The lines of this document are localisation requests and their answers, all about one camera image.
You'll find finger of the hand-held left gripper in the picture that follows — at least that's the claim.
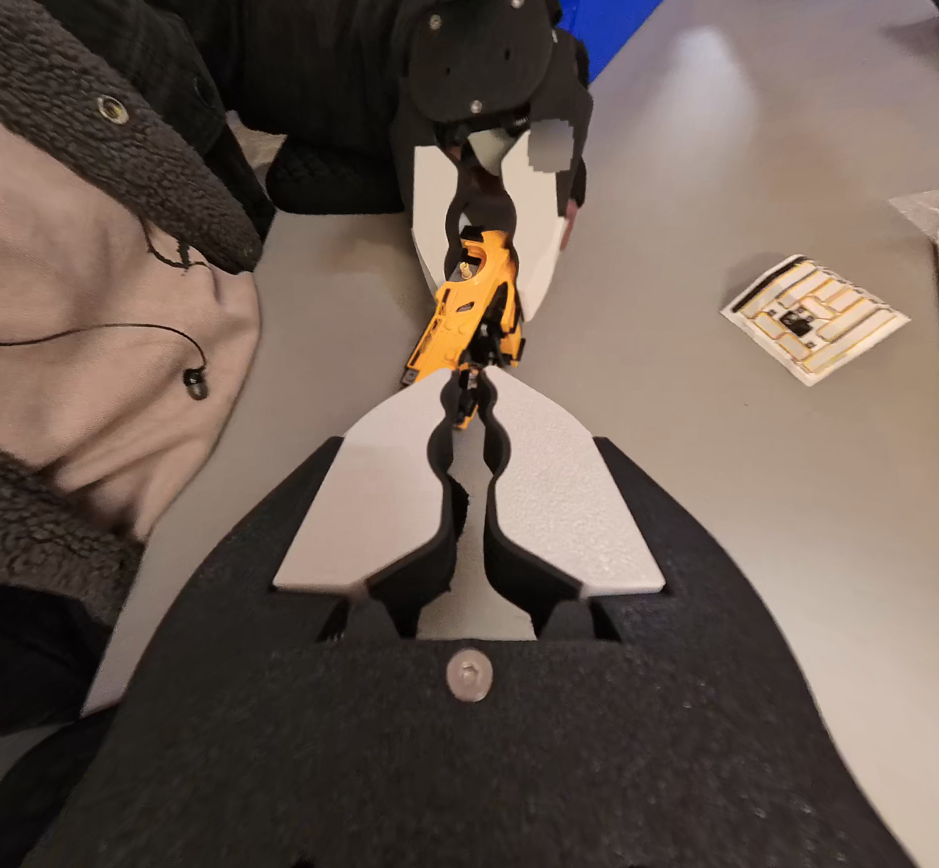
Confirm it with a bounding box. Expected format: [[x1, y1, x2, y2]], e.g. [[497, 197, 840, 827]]
[[409, 145, 472, 297], [499, 134, 567, 324]]

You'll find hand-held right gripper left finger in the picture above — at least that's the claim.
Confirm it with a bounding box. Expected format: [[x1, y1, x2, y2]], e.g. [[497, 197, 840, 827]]
[[271, 368, 470, 640]]

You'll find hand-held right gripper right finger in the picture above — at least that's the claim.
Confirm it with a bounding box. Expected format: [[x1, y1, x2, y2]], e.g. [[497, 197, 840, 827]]
[[479, 366, 668, 640]]

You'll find orange black lego car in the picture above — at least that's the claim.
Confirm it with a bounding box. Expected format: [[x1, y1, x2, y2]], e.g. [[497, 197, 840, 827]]
[[402, 228, 528, 432]]

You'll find lego sticker sheet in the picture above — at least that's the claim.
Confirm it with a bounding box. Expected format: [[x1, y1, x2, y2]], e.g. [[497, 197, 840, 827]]
[[721, 254, 912, 387]]

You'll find person's left hand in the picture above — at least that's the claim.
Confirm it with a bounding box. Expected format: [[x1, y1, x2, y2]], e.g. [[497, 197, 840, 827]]
[[554, 156, 589, 254]]

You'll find black wired earphone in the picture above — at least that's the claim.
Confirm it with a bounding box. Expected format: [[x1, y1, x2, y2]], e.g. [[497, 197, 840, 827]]
[[0, 324, 211, 401]]

